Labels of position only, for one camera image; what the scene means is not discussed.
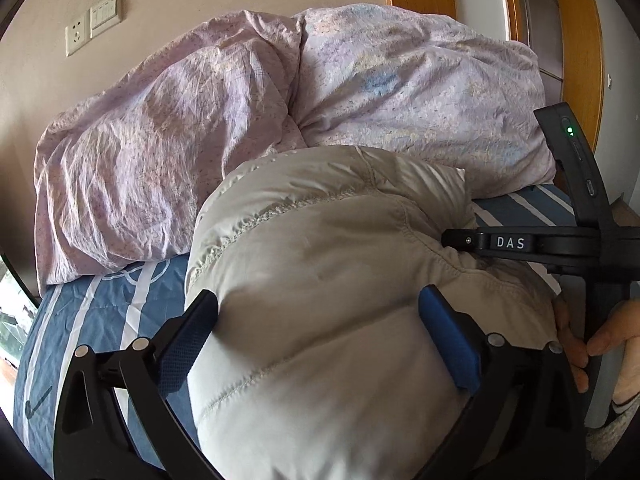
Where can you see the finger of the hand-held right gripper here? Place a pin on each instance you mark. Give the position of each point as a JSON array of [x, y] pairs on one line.
[[480, 242]]

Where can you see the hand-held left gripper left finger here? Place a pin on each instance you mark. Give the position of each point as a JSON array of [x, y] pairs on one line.
[[185, 345]]

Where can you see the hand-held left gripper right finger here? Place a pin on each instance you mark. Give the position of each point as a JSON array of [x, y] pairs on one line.
[[450, 340]]

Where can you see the beige down jacket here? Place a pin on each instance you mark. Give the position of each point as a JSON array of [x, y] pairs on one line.
[[330, 270]]

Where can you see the person's right hand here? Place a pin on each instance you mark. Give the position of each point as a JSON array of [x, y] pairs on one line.
[[617, 325]]

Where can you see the blue white striped bed sheet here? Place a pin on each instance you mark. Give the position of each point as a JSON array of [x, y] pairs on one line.
[[85, 310]]

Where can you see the window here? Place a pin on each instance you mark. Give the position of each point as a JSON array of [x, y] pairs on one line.
[[12, 320]]

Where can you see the grey shaggy rug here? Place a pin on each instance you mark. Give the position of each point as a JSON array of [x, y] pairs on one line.
[[600, 455]]

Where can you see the pink patterned duvet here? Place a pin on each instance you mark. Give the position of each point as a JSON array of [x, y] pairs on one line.
[[200, 120]]

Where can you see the white wall socket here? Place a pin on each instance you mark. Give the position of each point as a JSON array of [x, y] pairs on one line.
[[76, 37]]

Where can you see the white light switch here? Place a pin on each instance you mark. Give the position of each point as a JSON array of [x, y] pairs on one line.
[[106, 12]]

